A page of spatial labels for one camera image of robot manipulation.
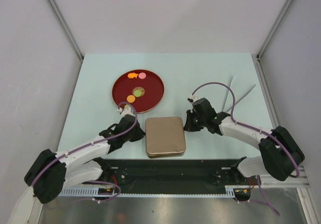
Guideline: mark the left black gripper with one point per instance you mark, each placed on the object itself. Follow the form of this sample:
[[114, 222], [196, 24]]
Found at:
[[140, 134]]

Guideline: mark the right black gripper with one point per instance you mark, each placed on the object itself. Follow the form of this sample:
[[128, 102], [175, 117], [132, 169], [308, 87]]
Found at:
[[189, 126]]

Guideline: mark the metal tongs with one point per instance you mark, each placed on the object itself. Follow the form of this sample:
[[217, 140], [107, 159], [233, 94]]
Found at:
[[241, 88]]

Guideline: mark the round red plate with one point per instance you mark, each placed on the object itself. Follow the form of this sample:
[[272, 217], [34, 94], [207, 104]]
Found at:
[[152, 88]]

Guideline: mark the gold tin lid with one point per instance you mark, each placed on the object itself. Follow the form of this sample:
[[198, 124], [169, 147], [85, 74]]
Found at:
[[164, 137]]

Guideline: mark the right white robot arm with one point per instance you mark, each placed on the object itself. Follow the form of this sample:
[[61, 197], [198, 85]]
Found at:
[[279, 153]]

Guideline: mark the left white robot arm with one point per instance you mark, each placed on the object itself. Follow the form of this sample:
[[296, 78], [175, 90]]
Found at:
[[52, 172]]

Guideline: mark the orange round cookie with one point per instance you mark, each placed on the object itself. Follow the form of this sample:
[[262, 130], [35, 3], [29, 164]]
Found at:
[[130, 98]]

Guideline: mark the gold square cookie tin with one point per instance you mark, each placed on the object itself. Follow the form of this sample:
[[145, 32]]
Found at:
[[165, 156]]

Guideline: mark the orange fish cookie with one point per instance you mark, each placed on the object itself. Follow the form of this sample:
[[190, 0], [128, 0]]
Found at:
[[132, 75]]

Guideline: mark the pink round cookie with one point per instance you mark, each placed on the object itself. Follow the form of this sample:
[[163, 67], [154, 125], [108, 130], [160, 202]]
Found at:
[[142, 75]]

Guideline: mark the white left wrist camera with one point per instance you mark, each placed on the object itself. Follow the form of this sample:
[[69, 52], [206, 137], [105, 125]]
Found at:
[[125, 111]]

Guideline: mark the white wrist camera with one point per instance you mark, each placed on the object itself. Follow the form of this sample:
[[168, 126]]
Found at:
[[192, 99], [125, 111]]

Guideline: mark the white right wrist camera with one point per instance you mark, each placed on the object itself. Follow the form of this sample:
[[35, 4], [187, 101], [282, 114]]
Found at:
[[192, 99]]

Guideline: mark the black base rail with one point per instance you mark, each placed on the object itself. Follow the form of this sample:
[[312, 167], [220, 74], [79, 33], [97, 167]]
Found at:
[[174, 176]]

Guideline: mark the right aluminium frame post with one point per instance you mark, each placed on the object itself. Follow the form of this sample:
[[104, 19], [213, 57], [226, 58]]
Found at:
[[277, 23]]

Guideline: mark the aluminium frame post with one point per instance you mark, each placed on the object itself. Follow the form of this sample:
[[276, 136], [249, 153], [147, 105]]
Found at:
[[65, 28], [277, 23]]

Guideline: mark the white cable duct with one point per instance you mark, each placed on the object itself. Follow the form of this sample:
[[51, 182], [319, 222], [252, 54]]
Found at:
[[89, 191]]

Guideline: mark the left aluminium frame post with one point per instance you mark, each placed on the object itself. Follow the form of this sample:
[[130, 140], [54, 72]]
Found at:
[[65, 28]]

